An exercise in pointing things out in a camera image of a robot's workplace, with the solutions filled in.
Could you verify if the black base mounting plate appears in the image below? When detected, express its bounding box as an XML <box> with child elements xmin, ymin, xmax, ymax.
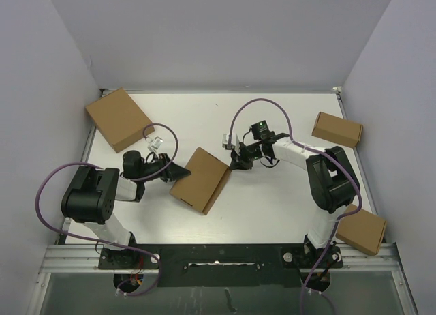
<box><xmin>98</xmin><ymin>243</ymin><xmax>343</xmax><ymax>292</ymax></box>

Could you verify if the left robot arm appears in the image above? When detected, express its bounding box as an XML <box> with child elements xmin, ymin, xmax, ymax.
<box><xmin>61</xmin><ymin>150</ymin><xmax>191</xmax><ymax>268</ymax></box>

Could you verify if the cardboard box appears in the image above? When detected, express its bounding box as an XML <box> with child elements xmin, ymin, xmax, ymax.
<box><xmin>335</xmin><ymin>209</ymin><xmax>387</xmax><ymax>256</ymax></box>
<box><xmin>170</xmin><ymin>147</ymin><xmax>231</xmax><ymax>215</ymax></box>
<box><xmin>311</xmin><ymin>112</ymin><xmax>363</xmax><ymax>148</ymax></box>
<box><xmin>85</xmin><ymin>88</ymin><xmax>152</xmax><ymax>153</ymax></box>

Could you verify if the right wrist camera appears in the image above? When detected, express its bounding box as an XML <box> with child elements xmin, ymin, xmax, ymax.
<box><xmin>222</xmin><ymin>133</ymin><xmax>240</xmax><ymax>153</ymax></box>

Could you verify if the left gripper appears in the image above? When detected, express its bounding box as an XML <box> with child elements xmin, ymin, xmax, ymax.
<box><xmin>138</xmin><ymin>152</ymin><xmax>189</xmax><ymax>181</ymax></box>

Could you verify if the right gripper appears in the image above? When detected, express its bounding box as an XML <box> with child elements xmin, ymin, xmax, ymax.
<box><xmin>230</xmin><ymin>141</ymin><xmax>262</xmax><ymax>170</ymax></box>

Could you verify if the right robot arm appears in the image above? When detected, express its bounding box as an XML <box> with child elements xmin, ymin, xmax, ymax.
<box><xmin>222</xmin><ymin>121</ymin><xmax>360</xmax><ymax>267</ymax></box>

